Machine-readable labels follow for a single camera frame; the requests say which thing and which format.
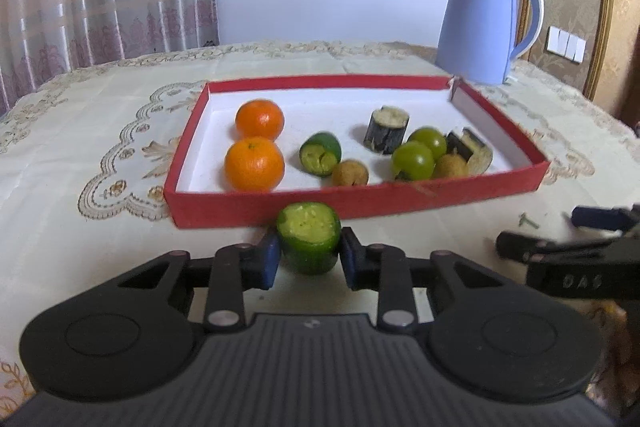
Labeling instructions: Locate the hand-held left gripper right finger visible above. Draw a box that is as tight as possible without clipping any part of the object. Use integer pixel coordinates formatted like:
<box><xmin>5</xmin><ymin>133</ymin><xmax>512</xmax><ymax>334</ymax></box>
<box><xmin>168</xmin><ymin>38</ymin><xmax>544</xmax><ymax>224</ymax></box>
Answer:
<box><xmin>341</xmin><ymin>227</ymin><xmax>506</xmax><ymax>333</ymax></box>

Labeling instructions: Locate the small dark green cucumber piece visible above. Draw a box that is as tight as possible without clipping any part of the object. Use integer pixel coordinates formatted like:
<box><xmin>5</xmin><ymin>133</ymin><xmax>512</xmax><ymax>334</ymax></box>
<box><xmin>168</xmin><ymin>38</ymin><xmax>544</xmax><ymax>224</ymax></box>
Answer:
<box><xmin>299</xmin><ymin>132</ymin><xmax>343</xmax><ymax>178</ymax></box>

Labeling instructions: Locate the cream lace tablecloth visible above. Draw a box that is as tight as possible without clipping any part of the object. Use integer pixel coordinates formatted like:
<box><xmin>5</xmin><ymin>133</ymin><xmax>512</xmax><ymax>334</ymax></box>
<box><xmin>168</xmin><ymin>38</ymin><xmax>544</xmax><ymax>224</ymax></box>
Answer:
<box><xmin>0</xmin><ymin>39</ymin><xmax>640</xmax><ymax>427</ymax></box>

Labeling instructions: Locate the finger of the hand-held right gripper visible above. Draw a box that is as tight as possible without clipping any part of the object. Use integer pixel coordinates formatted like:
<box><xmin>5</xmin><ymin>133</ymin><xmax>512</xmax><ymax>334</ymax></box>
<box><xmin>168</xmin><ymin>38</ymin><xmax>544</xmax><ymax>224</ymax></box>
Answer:
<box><xmin>571</xmin><ymin>204</ymin><xmax>640</xmax><ymax>232</ymax></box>
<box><xmin>496</xmin><ymin>231</ymin><xmax>621</xmax><ymax>264</ymax></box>

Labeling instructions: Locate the green jujube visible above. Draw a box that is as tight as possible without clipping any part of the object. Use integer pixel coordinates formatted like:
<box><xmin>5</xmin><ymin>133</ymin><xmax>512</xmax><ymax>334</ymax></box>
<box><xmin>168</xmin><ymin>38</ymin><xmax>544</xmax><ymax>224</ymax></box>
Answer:
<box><xmin>390</xmin><ymin>141</ymin><xmax>436</xmax><ymax>182</ymax></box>
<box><xmin>407</xmin><ymin>127</ymin><xmax>448</xmax><ymax>160</ymax></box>

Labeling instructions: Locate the light blue electric kettle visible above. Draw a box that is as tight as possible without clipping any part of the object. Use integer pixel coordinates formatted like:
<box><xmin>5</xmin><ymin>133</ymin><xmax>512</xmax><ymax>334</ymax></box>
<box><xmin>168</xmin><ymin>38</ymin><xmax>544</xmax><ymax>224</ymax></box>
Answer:
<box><xmin>435</xmin><ymin>0</ymin><xmax>545</xmax><ymax>86</ymax></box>

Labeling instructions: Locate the dark eggplant piece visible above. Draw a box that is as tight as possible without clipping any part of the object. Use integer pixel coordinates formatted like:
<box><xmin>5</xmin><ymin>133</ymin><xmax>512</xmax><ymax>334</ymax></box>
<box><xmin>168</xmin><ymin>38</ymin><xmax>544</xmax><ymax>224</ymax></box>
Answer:
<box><xmin>445</xmin><ymin>128</ymin><xmax>493</xmax><ymax>175</ymax></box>
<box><xmin>363</xmin><ymin>106</ymin><xmax>410</xmax><ymax>156</ymax></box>

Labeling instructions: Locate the red shallow cardboard box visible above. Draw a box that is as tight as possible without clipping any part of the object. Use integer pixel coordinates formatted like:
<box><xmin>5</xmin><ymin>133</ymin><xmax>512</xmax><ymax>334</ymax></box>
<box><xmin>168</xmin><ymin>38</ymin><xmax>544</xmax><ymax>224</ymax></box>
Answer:
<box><xmin>163</xmin><ymin>74</ymin><xmax>551</xmax><ymax>229</ymax></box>

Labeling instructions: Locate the orange mandarin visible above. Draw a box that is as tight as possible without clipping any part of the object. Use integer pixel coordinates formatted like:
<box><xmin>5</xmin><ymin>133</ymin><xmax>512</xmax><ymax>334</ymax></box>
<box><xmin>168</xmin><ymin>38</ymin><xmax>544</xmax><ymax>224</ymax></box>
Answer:
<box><xmin>235</xmin><ymin>99</ymin><xmax>286</xmax><ymax>142</ymax></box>
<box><xmin>224</xmin><ymin>137</ymin><xmax>286</xmax><ymax>194</ymax></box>

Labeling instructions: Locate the white wall switch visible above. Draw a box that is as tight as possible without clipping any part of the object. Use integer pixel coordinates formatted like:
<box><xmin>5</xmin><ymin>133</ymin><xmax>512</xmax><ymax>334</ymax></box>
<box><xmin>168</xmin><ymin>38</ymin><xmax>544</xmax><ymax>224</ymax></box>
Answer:
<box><xmin>546</xmin><ymin>26</ymin><xmax>587</xmax><ymax>64</ymax></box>

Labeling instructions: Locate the large green cucumber piece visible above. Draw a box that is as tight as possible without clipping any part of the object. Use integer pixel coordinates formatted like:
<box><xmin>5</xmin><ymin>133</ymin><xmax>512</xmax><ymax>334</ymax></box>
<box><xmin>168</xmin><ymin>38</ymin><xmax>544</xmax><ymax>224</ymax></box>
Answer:
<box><xmin>276</xmin><ymin>202</ymin><xmax>343</xmax><ymax>277</ymax></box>

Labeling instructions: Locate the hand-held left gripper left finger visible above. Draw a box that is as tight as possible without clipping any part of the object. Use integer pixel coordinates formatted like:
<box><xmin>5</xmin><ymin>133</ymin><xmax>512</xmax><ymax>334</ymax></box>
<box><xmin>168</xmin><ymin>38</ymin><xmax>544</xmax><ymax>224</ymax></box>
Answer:
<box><xmin>115</xmin><ymin>229</ymin><xmax>281</xmax><ymax>333</ymax></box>

